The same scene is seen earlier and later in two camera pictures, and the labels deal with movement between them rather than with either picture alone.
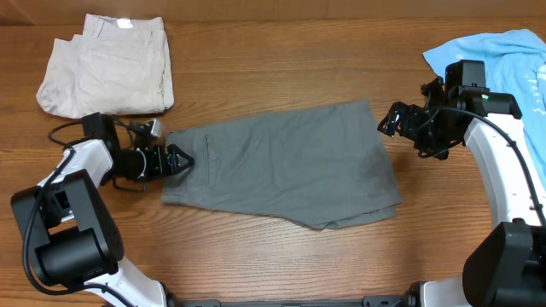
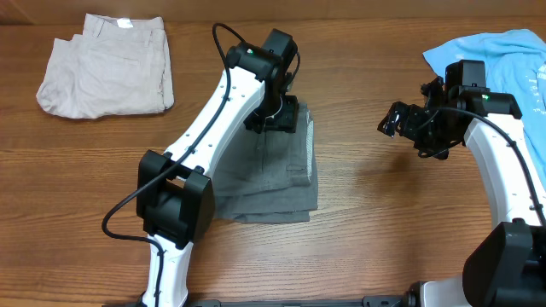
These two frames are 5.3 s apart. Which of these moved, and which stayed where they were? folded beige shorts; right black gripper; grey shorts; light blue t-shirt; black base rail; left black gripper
Moved: left black gripper; grey shorts
Stayed: right black gripper; light blue t-shirt; black base rail; folded beige shorts
